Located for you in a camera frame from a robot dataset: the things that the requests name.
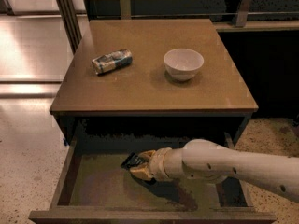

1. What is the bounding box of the wooden rail background shelf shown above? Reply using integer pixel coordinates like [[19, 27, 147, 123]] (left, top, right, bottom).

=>
[[84, 0, 299, 32]]

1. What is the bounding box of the blue white crushed can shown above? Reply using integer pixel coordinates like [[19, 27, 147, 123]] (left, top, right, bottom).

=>
[[92, 49, 133, 75]]

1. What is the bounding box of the open top drawer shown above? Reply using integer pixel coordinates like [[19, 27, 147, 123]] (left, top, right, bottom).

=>
[[29, 133, 276, 224]]

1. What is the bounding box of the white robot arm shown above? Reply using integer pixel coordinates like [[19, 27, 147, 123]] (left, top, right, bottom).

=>
[[129, 139, 299, 203]]

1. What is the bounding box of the brown wooden cabinet counter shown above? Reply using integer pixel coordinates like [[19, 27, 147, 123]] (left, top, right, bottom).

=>
[[50, 19, 258, 139]]

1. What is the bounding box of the metal frame post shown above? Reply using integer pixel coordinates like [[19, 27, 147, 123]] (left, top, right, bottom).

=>
[[56, 0, 82, 53]]

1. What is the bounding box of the white ceramic bowl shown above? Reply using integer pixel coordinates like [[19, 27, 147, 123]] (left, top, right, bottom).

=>
[[164, 49, 205, 81]]

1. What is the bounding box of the dark blue rxbar wrapper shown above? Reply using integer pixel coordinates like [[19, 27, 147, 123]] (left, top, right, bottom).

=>
[[121, 153, 156, 185]]

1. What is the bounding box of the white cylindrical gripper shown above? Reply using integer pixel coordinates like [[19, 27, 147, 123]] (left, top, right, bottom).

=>
[[130, 147, 171, 182]]

